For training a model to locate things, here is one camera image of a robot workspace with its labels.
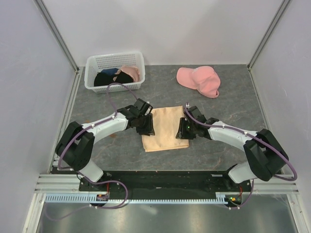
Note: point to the light pink cap in basket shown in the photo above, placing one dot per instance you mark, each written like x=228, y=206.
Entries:
x=133, y=72

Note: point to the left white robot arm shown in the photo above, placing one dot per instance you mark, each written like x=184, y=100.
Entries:
x=76, y=144

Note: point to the blue cap in basket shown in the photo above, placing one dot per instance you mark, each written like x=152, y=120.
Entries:
x=110, y=71

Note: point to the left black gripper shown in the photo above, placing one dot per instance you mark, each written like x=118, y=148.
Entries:
x=149, y=129

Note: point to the aluminium frame post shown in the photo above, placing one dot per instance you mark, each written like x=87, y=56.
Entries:
x=56, y=33
x=269, y=31

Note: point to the right aluminium frame post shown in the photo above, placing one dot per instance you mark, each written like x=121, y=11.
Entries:
x=269, y=31

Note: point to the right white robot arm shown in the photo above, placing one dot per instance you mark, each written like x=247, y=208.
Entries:
x=265, y=156

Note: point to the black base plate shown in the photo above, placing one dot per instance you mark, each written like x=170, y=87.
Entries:
x=166, y=184

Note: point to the black cap in basket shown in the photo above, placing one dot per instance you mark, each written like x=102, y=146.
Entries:
x=103, y=79

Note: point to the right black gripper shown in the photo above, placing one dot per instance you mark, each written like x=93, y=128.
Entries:
x=181, y=133

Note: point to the pink baseball cap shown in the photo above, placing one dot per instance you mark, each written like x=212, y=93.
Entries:
x=204, y=79

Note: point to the white plastic basket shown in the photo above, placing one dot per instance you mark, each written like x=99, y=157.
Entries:
x=95, y=64

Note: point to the aluminium front rail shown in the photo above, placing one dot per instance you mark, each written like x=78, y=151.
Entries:
x=67, y=183

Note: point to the left aluminium frame post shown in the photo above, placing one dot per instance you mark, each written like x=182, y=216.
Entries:
x=56, y=33

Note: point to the white slotted cable duct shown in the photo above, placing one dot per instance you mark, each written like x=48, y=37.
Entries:
x=97, y=199

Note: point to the peach cloth napkin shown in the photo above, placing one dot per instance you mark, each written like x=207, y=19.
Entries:
x=166, y=125

